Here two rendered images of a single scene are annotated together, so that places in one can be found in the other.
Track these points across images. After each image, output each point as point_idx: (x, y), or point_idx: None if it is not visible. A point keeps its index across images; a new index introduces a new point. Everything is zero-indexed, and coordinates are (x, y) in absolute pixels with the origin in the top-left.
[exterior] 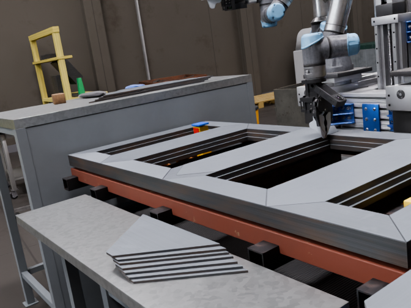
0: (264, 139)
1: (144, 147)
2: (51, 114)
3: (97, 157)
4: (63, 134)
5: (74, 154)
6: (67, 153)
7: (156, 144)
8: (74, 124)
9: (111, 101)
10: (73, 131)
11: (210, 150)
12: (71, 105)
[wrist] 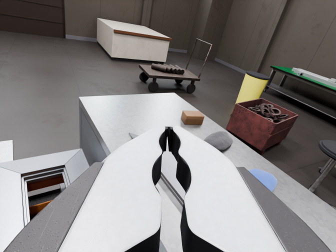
0: None
1: (16, 203)
2: (87, 113)
3: (29, 164)
4: (89, 133)
5: (73, 151)
6: (89, 148)
7: (14, 217)
8: (92, 134)
9: (107, 147)
10: (92, 139)
11: None
12: (137, 124)
